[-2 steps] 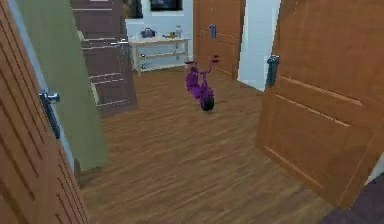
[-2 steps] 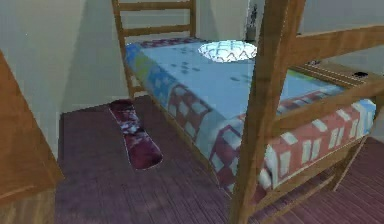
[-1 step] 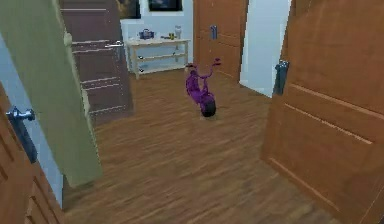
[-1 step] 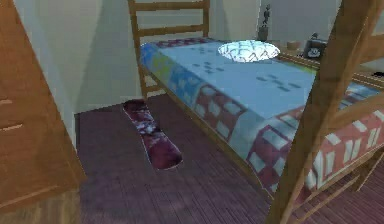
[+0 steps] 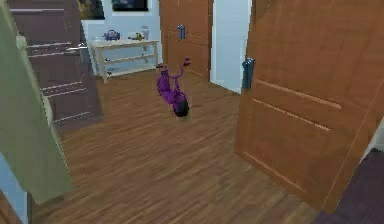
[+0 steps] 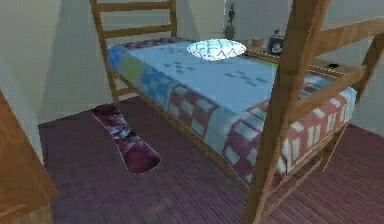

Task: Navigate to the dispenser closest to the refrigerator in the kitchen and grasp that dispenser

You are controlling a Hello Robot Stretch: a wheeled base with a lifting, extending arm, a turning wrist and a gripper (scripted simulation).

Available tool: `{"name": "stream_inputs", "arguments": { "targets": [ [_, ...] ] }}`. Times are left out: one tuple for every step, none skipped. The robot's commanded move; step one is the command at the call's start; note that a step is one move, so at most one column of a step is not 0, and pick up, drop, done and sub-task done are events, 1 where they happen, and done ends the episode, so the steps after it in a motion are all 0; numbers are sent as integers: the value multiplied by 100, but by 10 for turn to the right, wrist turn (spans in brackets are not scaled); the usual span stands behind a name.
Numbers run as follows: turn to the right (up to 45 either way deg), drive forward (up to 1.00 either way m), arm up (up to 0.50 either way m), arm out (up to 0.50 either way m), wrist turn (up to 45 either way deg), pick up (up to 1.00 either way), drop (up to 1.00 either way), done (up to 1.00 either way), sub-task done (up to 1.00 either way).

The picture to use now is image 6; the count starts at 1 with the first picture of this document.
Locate wooden bunk bed frame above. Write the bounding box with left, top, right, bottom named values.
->
left=89, top=0, right=384, bottom=224

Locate white patterned pillow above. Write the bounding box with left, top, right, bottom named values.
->
left=186, top=38, right=248, bottom=62

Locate black round alarm clock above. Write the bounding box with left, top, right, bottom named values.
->
left=267, top=29, right=285, bottom=56

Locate wooden bedside table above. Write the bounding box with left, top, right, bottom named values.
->
left=243, top=46, right=364, bottom=81

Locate red purple snowboard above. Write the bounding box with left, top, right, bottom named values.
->
left=91, top=103, right=162, bottom=175

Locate dark statuette on grey base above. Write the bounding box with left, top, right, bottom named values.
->
left=223, top=3, right=236, bottom=40

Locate tan round cup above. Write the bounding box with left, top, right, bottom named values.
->
left=251, top=37, right=266, bottom=49

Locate blue patchwork bed cover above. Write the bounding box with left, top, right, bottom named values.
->
left=106, top=37, right=358, bottom=188

